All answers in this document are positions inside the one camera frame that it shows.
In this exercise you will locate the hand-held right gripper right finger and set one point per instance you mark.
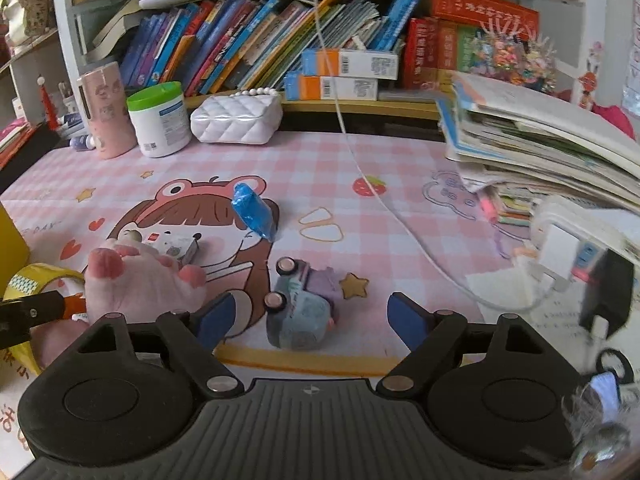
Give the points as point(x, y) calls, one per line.
point(406, 320)

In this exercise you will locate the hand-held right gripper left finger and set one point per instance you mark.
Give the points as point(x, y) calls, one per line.
point(217, 317)

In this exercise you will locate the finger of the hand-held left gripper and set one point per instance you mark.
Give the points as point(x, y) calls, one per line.
point(35, 312)

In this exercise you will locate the yellow tape roll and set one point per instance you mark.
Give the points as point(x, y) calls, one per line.
point(30, 275)

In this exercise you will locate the yellow cardboard box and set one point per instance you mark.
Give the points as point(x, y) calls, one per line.
point(10, 250)

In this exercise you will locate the small grey staple box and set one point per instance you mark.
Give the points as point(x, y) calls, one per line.
point(175, 247)

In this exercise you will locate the grey plush toy car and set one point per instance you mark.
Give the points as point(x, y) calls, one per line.
point(300, 310)

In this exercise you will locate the pink plush toy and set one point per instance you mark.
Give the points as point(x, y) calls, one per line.
point(140, 285)

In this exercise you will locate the blue plastic packet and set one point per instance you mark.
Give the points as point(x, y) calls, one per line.
point(252, 210)

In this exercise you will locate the pink checked cartoon table mat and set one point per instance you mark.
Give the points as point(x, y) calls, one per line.
point(390, 240)

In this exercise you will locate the white worksheet paper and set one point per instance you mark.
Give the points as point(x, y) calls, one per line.
point(530, 325)

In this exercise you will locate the pink highlighter pen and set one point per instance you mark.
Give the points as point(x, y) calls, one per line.
point(487, 207)

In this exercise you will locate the stack of sticky notes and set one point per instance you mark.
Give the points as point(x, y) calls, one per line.
point(515, 212)

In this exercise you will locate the white charger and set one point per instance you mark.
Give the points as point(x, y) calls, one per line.
point(560, 252)

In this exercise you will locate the small purple spray bottle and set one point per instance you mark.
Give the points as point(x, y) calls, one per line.
point(82, 143)

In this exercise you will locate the white quilted pearl purse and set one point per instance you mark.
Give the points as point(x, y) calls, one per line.
point(235, 120)

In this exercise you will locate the white can green lid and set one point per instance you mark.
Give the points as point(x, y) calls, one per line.
point(160, 125)

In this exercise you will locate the black power adapter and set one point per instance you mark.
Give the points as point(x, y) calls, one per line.
point(607, 295)

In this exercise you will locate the red tassel ornament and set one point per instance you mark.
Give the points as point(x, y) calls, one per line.
point(50, 110)

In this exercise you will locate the white power strip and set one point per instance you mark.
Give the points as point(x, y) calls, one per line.
point(595, 227)

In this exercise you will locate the pink cartoon bottle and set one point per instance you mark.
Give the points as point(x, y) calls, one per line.
point(107, 110)

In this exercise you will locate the pile of workbooks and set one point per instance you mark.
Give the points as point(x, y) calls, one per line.
point(530, 135)

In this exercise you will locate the blue orange carton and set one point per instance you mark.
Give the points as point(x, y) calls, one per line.
point(330, 88)
point(350, 64)

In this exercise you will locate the red book box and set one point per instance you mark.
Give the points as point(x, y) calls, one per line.
point(420, 55)

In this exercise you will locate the row of colourful books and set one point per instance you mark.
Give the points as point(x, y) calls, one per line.
point(225, 45)

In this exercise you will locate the colourful beaded crown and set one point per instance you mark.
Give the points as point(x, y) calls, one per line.
point(517, 57)

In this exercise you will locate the thick open book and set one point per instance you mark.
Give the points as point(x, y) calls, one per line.
point(112, 30)

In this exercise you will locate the white wooden bookshelf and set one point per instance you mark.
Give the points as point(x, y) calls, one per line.
point(70, 20)

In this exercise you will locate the wide red box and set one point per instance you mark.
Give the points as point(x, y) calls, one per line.
point(480, 10)

